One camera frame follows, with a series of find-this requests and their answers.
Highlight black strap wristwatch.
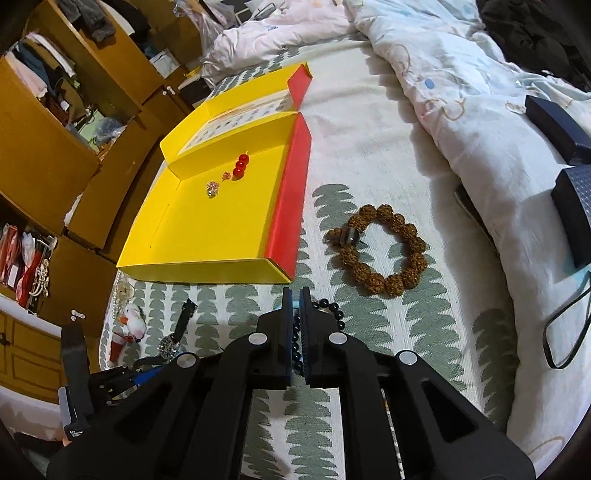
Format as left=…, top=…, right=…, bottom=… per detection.
left=158, top=298, right=198, bottom=360

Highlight clear plastic bag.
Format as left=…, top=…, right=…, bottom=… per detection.
left=184, top=4, right=220, bottom=52

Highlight black clothing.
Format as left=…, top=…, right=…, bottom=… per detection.
left=477, top=0, right=591, bottom=89

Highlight white rabbit plush hair clip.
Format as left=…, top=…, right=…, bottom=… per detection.
left=117, top=302, right=148, bottom=343

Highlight red plush stocking ornament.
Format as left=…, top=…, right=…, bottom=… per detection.
left=108, top=334, right=129, bottom=364

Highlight navy blue box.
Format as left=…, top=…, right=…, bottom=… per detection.
left=525, top=95, right=591, bottom=165

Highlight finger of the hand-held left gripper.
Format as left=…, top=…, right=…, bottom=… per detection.
left=89, top=366, right=163, bottom=408

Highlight red packets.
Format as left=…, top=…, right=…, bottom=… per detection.
left=0, top=223, right=59, bottom=311

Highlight black cable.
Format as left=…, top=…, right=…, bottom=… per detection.
left=544, top=270, right=591, bottom=370

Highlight white pearl necklace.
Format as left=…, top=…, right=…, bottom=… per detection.
left=110, top=270, right=136, bottom=306

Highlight black bead bracelet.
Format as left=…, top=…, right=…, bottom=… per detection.
left=292, top=298, right=347, bottom=376

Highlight hanging clothes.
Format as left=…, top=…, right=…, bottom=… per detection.
left=7, top=31, right=78, bottom=126

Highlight wooden wardrobe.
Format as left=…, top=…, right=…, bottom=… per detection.
left=0, top=0, right=211, bottom=404

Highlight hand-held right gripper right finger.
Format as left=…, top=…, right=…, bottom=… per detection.
left=299, top=287, right=537, bottom=480

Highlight pale floral quilt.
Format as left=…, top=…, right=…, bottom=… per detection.
left=202, top=0, right=591, bottom=298

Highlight white green patterned bedsheet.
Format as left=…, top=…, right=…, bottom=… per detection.
left=98, top=44, right=591, bottom=480

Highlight yellow cardboard box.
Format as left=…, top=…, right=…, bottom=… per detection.
left=115, top=64, right=315, bottom=284

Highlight brown rudraksha bead bracelet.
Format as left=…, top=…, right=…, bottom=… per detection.
left=325, top=204, right=428, bottom=296

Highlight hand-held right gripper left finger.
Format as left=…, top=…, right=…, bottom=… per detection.
left=46, top=287, right=295, bottom=480

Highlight dark patterned box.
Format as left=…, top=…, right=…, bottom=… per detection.
left=550, top=164, right=591, bottom=269

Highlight grey folded clothes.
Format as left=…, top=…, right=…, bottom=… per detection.
left=59, top=0, right=154, bottom=43

